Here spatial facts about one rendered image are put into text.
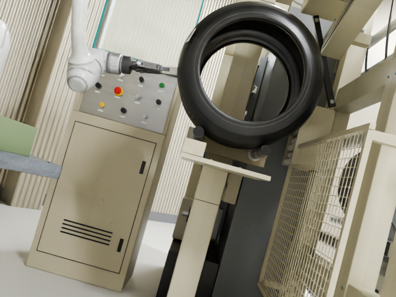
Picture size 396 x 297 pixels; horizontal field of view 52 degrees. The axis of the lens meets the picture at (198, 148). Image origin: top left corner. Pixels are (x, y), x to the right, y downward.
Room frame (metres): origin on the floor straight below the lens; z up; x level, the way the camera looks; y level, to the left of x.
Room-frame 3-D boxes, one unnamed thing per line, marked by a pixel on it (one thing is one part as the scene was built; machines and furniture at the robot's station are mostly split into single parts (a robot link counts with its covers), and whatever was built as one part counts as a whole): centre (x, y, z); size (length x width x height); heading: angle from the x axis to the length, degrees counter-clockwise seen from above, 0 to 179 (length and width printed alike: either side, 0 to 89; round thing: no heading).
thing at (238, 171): (1.80, -0.13, 0.80); 0.37 x 0.36 x 0.02; 89
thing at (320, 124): (2.01, -0.51, 1.05); 0.20 x 0.15 x 0.30; 179
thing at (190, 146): (1.80, 0.01, 0.83); 0.36 x 0.09 x 0.06; 179
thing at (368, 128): (1.56, -0.45, 0.65); 0.90 x 0.02 x 0.70; 179
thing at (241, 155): (1.97, -0.13, 0.90); 0.40 x 0.03 x 0.10; 89
